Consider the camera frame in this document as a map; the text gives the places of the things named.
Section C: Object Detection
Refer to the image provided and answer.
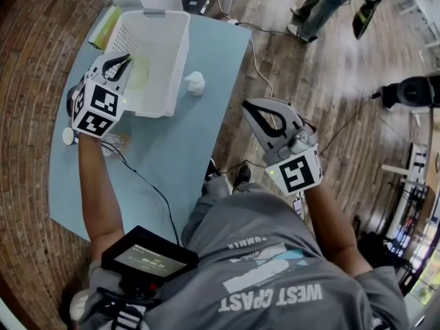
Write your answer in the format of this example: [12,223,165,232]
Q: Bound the person's right black shoe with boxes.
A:
[236,165,252,187]

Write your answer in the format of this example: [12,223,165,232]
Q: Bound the black office chair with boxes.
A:
[372,75,440,110]

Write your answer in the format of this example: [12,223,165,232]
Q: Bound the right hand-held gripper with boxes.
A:
[241,96,324,196]

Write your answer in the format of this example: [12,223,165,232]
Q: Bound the person's left black shoe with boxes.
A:
[205,158,221,182]

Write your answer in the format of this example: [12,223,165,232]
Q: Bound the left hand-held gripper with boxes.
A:
[71,51,135,140]

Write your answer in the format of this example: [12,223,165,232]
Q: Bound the grey printed t-shirt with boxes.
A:
[78,182,410,330]

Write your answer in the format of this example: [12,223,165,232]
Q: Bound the blue and white cup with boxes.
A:
[62,126,79,146]

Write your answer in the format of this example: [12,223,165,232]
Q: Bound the green carton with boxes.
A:
[88,6,123,50]

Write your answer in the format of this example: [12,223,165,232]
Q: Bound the person's left hand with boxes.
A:
[67,84,86,119]

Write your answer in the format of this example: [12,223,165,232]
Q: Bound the small printed packet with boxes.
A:
[102,132,132,157]

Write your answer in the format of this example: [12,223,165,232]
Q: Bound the person's black shoe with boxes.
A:
[236,165,252,187]
[205,158,221,182]

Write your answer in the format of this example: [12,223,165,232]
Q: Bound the person's grey trousers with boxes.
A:
[181,177,234,243]

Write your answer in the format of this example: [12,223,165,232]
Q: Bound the person's right forearm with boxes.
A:
[302,184,374,281]

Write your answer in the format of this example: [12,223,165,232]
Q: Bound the person's left forearm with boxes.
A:
[77,131,125,264]

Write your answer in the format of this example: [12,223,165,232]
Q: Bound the black monitor screen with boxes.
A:
[101,225,200,285]

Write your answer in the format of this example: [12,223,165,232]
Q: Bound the black and green board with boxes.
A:
[352,0,389,41]

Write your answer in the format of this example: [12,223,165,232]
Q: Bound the black chest rig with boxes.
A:
[78,280,162,330]

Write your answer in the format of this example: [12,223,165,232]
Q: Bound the white cable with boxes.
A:
[236,21,276,99]

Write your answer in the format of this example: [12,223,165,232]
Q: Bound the white plastic basket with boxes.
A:
[102,8,192,119]

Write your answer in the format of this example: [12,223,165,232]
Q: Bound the light blue table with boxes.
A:
[47,12,254,242]

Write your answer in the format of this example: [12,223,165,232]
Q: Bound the black cable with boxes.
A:
[101,141,182,248]

